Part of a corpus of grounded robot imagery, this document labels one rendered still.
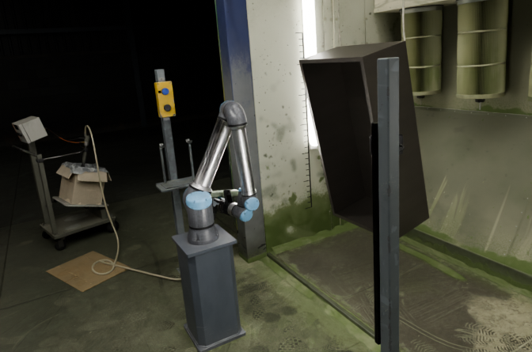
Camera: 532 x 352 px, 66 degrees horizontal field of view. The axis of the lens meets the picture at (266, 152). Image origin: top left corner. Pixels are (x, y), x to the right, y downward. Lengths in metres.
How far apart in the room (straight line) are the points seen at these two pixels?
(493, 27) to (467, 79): 0.39
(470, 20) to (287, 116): 1.50
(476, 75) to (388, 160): 2.11
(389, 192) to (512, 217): 2.07
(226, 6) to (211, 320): 2.13
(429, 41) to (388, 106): 2.44
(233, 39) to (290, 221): 1.60
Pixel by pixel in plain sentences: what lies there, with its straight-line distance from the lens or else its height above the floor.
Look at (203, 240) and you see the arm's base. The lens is 2.45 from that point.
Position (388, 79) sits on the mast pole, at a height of 1.58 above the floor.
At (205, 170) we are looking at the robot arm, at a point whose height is 1.02.
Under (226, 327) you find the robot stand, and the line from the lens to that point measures 2.71.
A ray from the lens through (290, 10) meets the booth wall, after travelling 3.43.
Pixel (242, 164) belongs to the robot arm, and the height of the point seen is 1.05.
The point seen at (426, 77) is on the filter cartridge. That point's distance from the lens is 3.76.
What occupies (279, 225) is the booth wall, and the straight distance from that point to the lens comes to 3.58.
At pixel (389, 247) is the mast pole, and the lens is 1.48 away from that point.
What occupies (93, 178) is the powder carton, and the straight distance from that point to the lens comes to 4.40.
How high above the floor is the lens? 1.67
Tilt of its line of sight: 13 degrees down
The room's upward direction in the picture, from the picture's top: 4 degrees counter-clockwise
